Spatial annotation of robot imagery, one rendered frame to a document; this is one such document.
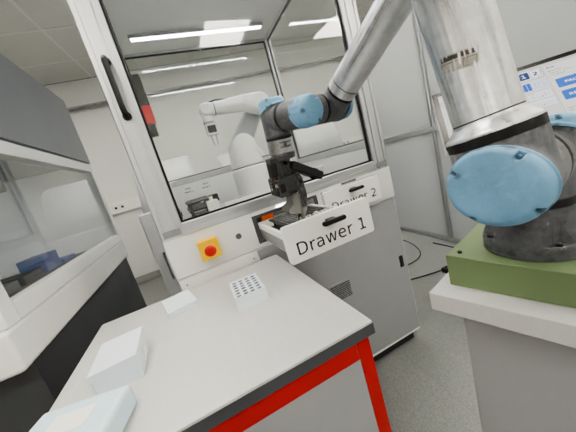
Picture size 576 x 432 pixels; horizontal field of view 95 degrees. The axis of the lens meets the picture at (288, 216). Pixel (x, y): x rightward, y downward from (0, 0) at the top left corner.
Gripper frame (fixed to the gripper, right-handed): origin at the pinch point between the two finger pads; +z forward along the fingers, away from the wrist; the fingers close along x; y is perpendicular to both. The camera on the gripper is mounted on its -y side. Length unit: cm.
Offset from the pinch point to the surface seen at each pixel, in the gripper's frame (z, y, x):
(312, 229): 1.0, 3.2, 10.5
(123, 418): 10, 53, 29
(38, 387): 20, 80, -8
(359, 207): 0.1, -13.4, 11.5
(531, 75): -25, -103, 14
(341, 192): 4.2, -30.3, -19.2
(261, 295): 12.5, 22.7, 11.2
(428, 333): 94, -63, -8
